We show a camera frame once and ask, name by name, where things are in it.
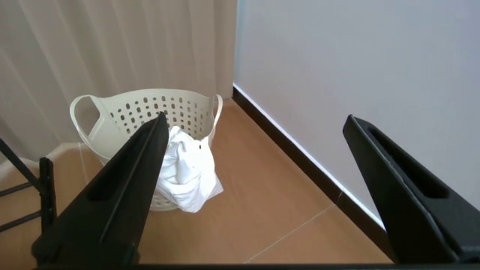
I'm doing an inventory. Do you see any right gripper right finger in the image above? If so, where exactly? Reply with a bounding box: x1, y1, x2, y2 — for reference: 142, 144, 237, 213
342, 114, 480, 265

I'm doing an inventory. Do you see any white garment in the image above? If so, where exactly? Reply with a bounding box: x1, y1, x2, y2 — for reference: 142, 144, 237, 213
155, 125, 225, 214

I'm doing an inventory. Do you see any white laundry basket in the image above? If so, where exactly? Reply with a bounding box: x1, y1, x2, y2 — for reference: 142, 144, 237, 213
69, 88, 224, 212

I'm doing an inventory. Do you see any black clothes rack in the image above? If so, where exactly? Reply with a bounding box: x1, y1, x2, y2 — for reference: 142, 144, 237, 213
0, 137, 57, 236

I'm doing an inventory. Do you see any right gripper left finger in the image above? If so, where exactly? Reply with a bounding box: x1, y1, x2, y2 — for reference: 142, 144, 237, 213
31, 111, 170, 266

